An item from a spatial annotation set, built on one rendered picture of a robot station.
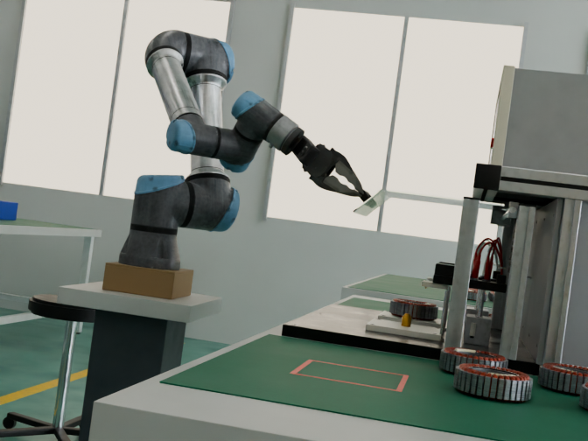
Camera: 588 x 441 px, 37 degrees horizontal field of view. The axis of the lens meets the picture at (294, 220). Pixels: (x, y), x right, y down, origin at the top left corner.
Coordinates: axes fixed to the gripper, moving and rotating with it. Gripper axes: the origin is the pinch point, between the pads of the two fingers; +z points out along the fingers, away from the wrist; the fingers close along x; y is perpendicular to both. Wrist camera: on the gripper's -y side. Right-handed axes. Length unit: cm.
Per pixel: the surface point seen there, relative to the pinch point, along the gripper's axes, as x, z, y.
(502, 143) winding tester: -24.8, 20.0, -23.7
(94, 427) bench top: 34, 8, -111
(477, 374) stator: 9, 39, -70
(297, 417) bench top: 21, 24, -102
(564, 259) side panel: -14, 42, -34
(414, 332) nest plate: 14.8, 28.9, -20.3
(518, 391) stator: 7, 45, -69
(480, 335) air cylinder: 7.5, 39.6, -16.5
